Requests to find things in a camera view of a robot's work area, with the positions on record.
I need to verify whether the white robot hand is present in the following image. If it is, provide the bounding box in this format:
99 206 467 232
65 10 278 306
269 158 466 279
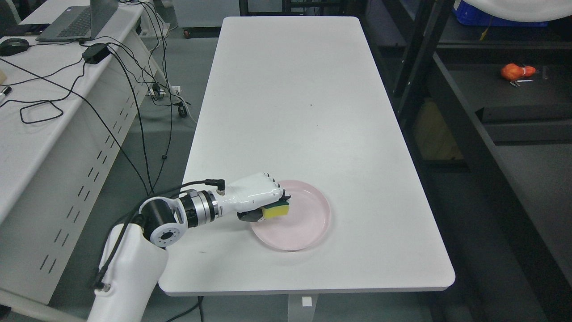
214 173 291 223

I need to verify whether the green yellow sponge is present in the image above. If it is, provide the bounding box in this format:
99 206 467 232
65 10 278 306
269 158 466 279
260 199 290 220

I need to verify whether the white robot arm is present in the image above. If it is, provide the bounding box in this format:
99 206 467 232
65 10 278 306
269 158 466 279
88 189 220 322

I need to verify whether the black metal shelf rack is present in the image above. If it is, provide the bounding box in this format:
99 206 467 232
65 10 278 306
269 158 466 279
353 0 571 322

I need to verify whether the orange toy on shelf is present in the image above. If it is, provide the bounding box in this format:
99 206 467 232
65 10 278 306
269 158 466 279
500 63 537 82

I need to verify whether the pink round plate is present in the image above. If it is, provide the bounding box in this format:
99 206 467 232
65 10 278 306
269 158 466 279
251 180 331 251

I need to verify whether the white table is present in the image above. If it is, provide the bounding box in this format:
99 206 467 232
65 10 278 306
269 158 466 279
159 16 456 322

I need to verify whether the white side desk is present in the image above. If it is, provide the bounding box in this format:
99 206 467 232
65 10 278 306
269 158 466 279
1 0 165 322

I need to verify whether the black power adapter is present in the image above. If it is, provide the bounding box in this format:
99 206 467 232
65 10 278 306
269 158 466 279
82 43 110 64

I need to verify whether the grey laptop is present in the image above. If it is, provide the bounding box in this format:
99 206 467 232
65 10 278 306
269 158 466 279
35 0 119 42

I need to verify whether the black computer mouse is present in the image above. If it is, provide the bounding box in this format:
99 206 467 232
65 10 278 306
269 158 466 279
0 38 30 57

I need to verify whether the blue plastic crate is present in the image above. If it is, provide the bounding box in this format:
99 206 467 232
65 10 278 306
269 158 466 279
452 0 549 27

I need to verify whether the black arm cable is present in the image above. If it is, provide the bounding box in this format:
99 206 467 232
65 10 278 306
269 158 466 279
91 179 226 290

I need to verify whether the black looped cable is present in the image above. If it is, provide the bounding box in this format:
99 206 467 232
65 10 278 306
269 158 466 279
19 100 64 124

